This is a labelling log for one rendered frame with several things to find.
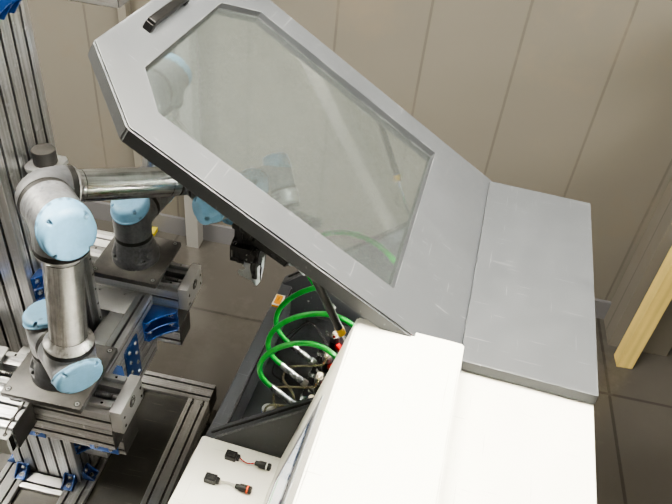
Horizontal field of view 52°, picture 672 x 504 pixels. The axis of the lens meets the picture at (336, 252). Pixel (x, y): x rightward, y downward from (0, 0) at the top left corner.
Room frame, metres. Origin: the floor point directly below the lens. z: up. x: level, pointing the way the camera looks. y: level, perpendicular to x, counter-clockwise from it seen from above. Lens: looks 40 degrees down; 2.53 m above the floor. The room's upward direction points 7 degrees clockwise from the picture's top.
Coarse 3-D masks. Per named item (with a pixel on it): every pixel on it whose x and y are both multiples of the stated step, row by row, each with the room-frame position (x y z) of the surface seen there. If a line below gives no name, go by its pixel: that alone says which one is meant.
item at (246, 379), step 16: (288, 288) 1.68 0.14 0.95; (288, 304) 1.66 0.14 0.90; (272, 320) 1.53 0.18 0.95; (256, 336) 1.45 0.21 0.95; (256, 352) 1.38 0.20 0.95; (240, 368) 1.31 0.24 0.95; (256, 368) 1.35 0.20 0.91; (240, 384) 1.26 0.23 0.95; (256, 384) 1.36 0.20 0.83; (224, 400) 1.19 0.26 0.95; (240, 400) 1.22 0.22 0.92; (224, 416) 1.14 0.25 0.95; (240, 416) 1.22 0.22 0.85
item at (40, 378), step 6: (36, 360) 1.11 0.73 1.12; (30, 366) 1.14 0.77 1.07; (36, 366) 1.11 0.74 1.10; (42, 366) 1.11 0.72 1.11; (30, 372) 1.12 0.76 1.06; (36, 372) 1.11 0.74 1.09; (42, 372) 1.10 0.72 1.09; (36, 378) 1.10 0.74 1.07; (42, 378) 1.10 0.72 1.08; (48, 378) 1.10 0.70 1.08; (36, 384) 1.10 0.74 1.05; (42, 384) 1.09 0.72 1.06; (48, 384) 1.09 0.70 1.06; (48, 390) 1.09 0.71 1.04; (54, 390) 1.09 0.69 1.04
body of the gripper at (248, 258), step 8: (232, 224) 1.40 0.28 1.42; (240, 232) 1.40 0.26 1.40; (232, 240) 1.40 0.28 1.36; (240, 240) 1.40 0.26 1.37; (248, 240) 1.40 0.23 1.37; (232, 248) 1.38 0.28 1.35; (240, 248) 1.38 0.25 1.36; (248, 248) 1.38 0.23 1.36; (256, 248) 1.39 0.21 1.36; (232, 256) 1.40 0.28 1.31; (240, 256) 1.39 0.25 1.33; (248, 256) 1.38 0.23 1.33; (256, 256) 1.37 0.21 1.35
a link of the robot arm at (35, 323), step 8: (32, 304) 1.18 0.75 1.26; (40, 304) 1.18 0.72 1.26; (24, 312) 1.15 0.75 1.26; (32, 312) 1.15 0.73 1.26; (40, 312) 1.15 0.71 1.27; (24, 320) 1.12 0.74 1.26; (32, 320) 1.12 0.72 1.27; (40, 320) 1.12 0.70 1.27; (32, 328) 1.11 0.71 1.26; (40, 328) 1.11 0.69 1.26; (32, 336) 1.11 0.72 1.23; (40, 336) 1.09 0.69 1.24; (32, 344) 1.10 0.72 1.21; (32, 352) 1.12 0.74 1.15
